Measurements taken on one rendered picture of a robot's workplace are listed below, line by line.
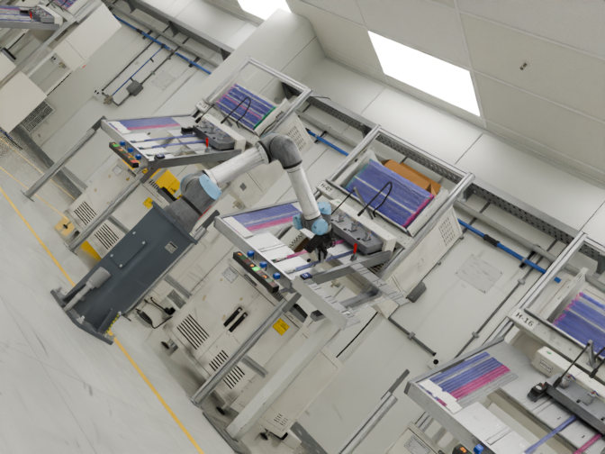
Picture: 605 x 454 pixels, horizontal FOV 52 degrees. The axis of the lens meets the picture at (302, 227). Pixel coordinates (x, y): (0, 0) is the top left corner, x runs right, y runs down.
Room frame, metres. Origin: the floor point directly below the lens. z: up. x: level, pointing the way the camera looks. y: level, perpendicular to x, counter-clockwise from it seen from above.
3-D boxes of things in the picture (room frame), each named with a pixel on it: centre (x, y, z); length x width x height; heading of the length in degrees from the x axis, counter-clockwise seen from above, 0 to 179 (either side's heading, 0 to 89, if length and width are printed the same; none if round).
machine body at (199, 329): (3.73, -0.28, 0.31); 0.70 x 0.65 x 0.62; 51
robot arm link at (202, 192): (2.66, 0.41, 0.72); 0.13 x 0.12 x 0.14; 27
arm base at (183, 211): (2.65, 0.40, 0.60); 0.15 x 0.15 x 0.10
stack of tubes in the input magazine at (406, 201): (3.60, -0.25, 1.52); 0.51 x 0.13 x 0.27; 51
